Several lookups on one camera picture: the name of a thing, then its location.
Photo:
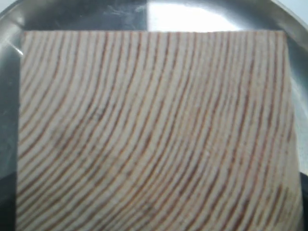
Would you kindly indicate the light wooden block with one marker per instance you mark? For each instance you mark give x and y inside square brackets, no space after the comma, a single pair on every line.
[157,131]

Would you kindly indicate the round stainless steel plate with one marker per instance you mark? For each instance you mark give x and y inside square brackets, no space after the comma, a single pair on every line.
[151,15]

